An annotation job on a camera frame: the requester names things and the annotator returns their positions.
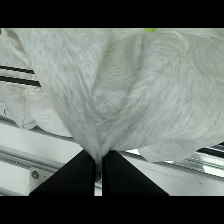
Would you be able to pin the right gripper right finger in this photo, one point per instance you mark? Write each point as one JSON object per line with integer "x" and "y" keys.
{"x": 126, "y": 180}

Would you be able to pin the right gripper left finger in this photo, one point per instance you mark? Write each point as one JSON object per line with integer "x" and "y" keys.
{"x": 71, "y": 178}

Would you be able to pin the light grey garment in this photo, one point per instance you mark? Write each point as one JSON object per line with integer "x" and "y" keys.
{"x": 133, "y": 90}

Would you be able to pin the silver frame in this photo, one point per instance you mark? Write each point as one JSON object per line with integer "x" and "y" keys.
{"x": 30, "y": 150}

